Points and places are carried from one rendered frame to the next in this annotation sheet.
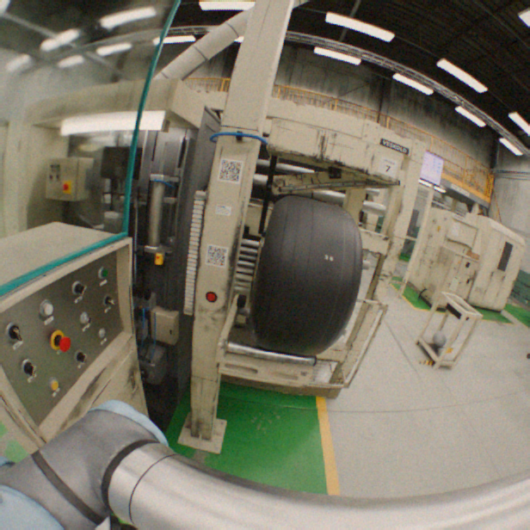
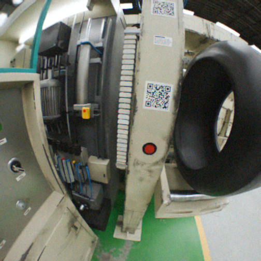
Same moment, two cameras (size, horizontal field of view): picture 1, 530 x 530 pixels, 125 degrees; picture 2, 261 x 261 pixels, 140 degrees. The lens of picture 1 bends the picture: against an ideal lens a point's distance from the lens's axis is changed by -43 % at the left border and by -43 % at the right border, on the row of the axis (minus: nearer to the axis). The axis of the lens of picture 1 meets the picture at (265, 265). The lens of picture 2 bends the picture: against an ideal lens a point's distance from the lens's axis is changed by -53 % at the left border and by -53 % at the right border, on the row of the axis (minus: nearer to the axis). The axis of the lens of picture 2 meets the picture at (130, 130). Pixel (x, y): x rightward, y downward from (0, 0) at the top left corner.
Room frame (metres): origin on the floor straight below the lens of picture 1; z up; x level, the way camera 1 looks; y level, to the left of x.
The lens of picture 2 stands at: (0.50, 0.20, 1.22)
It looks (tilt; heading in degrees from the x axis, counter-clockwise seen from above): 21 degrees down; 6
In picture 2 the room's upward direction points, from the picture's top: 5 degrees clockwise
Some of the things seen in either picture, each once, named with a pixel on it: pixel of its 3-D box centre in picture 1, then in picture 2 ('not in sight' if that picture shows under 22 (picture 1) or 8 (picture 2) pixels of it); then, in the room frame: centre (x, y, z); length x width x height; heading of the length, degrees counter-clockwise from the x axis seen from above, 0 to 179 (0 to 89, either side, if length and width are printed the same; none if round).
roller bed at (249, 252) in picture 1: (239, 262); not in sight; (1.24, 0.14, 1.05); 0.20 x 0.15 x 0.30; 90
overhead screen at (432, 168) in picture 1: (429, 167); not in sight; (4.04, -2.57, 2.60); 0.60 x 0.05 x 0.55; 91
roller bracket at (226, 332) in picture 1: (230, 324); (159, 170); (0.86, 0.09, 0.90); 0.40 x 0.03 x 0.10; 0
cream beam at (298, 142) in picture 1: (333, 152); (208, 40); (1.16, -0.21, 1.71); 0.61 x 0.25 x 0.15; 90
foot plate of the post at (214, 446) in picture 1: (203, 430); (128, 227); (0.84, 0.17, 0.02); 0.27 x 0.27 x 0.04; 0
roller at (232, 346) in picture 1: (271, 354); (203, 194); (0.73, -0.09, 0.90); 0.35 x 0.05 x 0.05; 90
